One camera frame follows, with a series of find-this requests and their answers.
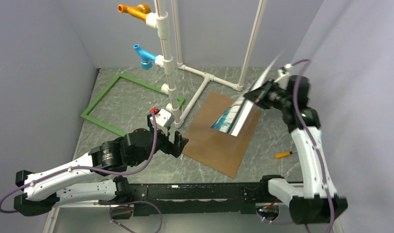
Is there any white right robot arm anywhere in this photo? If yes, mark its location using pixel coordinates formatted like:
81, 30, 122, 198
244, 75, 348, 227

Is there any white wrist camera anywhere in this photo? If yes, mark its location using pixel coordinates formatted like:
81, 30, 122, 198
149, 107, 174, 135
275, 64, 293, 89

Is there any orange handled screwdriver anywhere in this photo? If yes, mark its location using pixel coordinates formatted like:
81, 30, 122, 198
274, 151, 293, 159

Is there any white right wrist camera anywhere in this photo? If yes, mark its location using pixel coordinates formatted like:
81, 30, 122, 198
275, 64, 293, 89

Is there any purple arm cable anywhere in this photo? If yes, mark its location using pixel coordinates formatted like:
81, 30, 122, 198
256, 59, 336, 233
0, 112, 164, 233

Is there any printed photo with lanterns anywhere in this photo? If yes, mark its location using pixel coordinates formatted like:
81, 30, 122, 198
210, 51, 284, 136

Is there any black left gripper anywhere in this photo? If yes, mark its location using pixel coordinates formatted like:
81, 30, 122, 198
131, 115, 188, 166

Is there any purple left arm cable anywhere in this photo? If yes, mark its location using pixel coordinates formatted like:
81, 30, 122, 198
0, 112, 164, 233

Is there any blue plastic faucet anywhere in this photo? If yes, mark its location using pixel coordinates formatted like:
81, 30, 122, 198
133, 44, 157, 69

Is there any green wooden photo frame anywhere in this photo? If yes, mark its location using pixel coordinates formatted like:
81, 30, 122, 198
80, 73, 186, 137

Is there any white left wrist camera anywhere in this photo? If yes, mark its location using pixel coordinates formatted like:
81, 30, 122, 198
149, 107, 174, 135

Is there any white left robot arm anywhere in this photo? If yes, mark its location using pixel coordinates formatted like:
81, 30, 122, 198
14, 114, 189, 216

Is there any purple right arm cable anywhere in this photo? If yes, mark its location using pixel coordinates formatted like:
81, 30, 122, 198
256, 59, 336, 233

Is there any white PVC pipe stand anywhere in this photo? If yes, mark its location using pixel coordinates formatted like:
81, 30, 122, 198
154, 0, 269, 127

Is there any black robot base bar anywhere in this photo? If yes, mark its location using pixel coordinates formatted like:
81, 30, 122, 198
98, 182, 291, 216

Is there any orange plastic faucet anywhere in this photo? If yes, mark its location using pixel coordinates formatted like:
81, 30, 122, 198
118, 3, 151, 22

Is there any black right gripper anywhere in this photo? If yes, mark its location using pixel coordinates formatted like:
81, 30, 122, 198
242, 78, 291, 111

